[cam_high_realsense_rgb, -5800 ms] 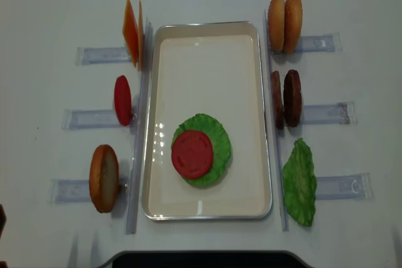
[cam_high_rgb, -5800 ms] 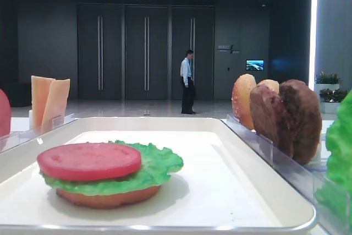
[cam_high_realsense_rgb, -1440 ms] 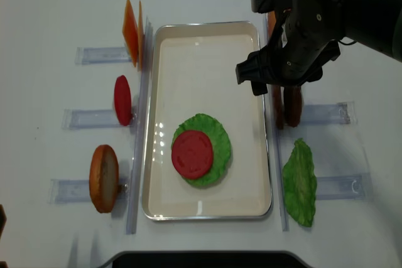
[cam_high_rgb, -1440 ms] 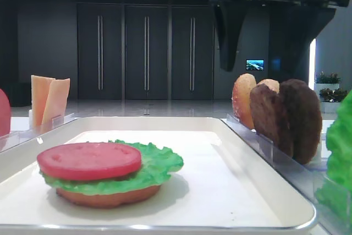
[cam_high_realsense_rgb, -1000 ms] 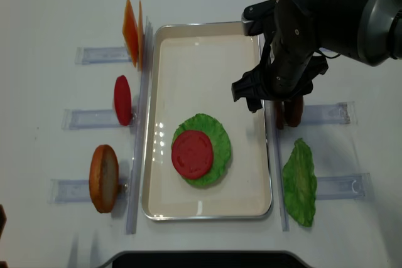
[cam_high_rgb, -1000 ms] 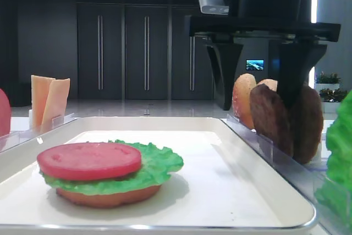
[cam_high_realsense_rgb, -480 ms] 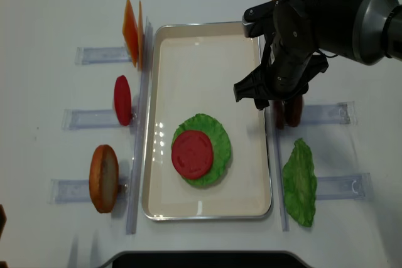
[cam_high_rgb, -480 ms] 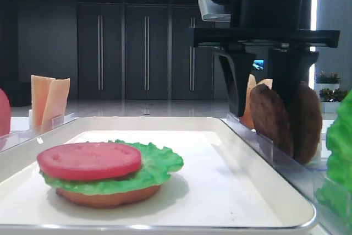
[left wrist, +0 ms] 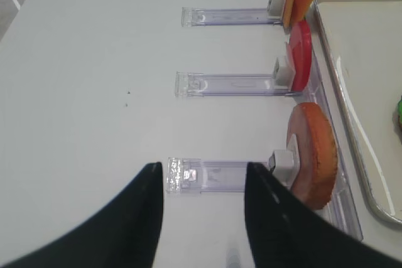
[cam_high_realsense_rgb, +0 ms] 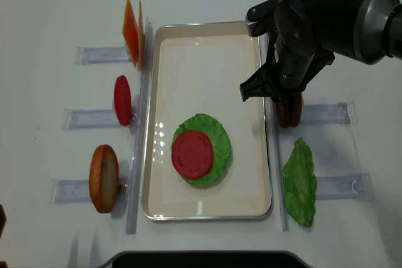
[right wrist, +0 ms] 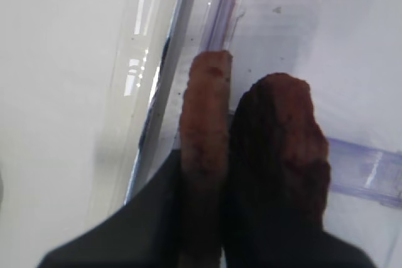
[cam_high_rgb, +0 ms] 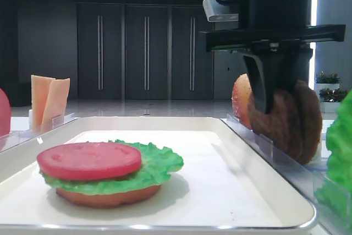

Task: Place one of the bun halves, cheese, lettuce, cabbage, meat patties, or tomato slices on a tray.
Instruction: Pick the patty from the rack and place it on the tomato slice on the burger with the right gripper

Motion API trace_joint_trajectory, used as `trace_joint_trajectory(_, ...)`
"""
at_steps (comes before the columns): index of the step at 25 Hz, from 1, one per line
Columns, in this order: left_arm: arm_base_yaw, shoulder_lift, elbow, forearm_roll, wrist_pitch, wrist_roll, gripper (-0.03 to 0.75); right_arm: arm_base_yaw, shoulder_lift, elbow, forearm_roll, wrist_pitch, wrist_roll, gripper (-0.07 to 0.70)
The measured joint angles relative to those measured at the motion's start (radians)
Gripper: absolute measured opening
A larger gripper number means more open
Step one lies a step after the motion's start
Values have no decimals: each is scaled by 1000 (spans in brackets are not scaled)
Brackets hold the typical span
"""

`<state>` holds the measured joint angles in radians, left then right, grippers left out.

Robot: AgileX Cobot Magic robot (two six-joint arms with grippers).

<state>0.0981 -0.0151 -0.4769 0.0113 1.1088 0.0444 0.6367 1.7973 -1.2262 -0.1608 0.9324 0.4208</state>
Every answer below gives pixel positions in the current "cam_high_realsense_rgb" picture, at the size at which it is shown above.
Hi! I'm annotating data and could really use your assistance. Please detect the clear pusher track cheese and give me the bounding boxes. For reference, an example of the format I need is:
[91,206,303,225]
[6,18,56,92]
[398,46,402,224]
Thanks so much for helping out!
[75,47,131,65]

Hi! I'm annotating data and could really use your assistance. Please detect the upright green lettuce leaf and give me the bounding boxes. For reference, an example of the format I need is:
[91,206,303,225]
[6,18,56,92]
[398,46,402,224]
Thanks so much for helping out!
[282,138,317,227]

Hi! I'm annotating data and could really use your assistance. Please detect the upright red tomato slice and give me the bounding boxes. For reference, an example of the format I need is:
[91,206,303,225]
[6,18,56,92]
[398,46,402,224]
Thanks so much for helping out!
[114,75,133,126]

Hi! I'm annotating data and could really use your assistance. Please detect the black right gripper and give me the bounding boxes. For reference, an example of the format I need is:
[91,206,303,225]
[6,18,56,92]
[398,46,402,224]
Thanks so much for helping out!
[240,0,363,102]

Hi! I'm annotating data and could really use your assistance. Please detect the bread bun slice left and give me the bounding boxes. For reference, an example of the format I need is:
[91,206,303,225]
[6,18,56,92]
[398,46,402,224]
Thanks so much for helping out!
[89,144,119,213]

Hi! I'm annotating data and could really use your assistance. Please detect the brown meat patty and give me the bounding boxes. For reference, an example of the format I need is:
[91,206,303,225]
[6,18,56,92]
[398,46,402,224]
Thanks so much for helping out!
[275,99,291,128]

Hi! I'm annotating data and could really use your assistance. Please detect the cream metal tray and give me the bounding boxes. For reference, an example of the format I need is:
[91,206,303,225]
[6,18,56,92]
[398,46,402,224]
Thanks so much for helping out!
[141,21,272,221]

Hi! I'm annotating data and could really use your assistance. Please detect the red tomato slice on tray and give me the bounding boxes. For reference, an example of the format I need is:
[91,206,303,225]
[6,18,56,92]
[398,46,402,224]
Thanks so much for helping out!
[171,130,214,180]

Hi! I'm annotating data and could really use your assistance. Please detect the green lettuce leaf on tray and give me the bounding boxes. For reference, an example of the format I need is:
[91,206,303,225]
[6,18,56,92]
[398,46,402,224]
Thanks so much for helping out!
[171,113,232,188]

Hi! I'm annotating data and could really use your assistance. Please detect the clear pusher track tomato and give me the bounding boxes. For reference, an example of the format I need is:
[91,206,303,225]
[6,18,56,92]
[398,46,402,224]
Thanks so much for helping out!
[62,109,121,130]

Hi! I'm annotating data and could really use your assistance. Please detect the clear pusher track left bun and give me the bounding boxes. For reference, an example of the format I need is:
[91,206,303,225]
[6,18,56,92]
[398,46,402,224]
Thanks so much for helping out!
[49,180,91,204]

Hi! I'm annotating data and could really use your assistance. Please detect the brown object left edge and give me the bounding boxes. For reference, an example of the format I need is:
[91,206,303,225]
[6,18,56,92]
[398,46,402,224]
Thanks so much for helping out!
[0,205,7,236]

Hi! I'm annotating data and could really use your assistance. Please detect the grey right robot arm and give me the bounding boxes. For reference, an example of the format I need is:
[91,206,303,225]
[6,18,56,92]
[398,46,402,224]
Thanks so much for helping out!
[240,0,401,100]

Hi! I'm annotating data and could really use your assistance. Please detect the right orange cheese slice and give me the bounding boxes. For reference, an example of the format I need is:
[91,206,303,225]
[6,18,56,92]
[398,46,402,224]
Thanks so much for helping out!
[138,1,144,70]

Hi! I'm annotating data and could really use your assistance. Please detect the clear pusher track lettuce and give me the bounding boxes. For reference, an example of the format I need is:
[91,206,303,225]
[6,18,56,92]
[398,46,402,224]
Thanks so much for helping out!
[316,173,374,201]

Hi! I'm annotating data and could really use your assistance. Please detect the orange cheese slice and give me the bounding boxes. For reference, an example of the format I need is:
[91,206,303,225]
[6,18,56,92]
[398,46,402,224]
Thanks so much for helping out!
[122,0,139,67]
[138,1,144,70]

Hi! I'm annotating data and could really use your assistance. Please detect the clear pusher track patties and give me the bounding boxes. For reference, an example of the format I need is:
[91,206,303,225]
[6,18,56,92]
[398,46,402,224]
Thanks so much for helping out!
[300,102,357,125]

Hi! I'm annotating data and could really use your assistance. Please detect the black base bottom edge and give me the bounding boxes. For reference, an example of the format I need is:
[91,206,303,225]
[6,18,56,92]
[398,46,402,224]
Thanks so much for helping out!
[109,251,309,267]

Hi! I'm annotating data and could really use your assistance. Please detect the left orange cheese slice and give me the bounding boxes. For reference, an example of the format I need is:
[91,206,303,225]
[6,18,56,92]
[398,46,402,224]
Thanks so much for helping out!
[122,0,139,67]

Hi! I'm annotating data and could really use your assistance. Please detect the right dark meat patty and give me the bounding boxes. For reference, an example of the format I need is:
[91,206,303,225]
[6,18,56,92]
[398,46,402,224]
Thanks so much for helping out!
[289,94,303,127]

